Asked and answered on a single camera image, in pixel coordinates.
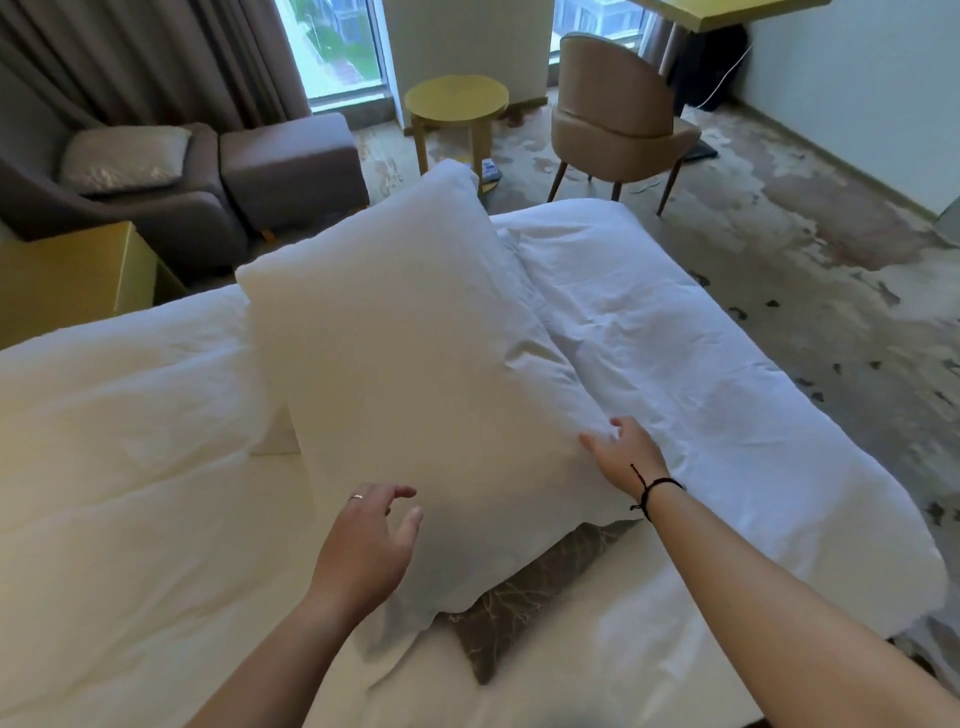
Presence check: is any person's left hand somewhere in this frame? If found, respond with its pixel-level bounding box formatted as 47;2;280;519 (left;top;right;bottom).
306;483;425;618

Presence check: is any person's right hand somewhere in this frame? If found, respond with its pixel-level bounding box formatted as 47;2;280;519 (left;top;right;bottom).
579;416;674;498

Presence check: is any person's right forearm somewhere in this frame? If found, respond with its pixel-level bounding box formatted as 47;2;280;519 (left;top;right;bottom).
636;480;960;728

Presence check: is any person's left forearm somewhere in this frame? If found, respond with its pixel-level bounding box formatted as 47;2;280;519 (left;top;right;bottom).
183;588;393;728

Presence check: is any wrinkled white bed sheet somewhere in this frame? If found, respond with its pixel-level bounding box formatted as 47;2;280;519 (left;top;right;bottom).
489;198;951;639

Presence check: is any brown patterned cushion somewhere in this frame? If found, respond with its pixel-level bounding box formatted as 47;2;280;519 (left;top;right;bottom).
446;517;648;687

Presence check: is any bed with white mattress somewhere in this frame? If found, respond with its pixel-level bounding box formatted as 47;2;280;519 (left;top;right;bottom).
0;196;952;728

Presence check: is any large white pillow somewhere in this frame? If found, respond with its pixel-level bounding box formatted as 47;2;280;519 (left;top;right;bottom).
234;158;639;661

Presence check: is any white duvet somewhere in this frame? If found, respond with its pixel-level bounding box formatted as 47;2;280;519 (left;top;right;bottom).
0;283;324;728

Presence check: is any beige upholstered chair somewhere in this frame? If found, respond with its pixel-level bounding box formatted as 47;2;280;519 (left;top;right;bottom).
545;31;705;219

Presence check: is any round yellow side table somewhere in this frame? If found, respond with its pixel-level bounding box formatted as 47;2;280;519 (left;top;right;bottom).
403;74;511;180

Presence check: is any grey ottoman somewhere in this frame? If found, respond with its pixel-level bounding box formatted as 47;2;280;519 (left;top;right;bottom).
218;112;372;235

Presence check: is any black bag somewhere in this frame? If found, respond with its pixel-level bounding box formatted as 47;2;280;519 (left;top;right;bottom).
666;22;753;118

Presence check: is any grey armchair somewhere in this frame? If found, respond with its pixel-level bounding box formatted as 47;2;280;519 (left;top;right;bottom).
0;66;250;277

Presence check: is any yellow nightstand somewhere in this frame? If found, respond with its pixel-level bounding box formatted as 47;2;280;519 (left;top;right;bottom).
0;220;189;352

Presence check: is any narrow window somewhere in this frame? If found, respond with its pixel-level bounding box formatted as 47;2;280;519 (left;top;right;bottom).
550;0;663;54

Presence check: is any yellow desk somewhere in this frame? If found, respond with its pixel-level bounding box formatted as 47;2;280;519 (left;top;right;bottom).
631;0;835;78

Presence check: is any silver grey cushion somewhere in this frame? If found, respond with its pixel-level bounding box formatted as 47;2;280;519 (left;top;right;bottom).
58;124;195;198

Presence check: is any large window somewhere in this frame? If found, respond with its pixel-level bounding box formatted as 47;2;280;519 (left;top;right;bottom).
273;0;393;114

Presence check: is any grey brown curtain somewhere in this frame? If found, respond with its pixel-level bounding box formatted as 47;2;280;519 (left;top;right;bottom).
0;0;313;135

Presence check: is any black cord bracelet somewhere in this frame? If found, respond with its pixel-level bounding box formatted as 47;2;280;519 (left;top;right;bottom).
628;462;687;524

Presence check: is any white cable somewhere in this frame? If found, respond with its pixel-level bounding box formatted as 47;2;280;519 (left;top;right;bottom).
684;41;756;114

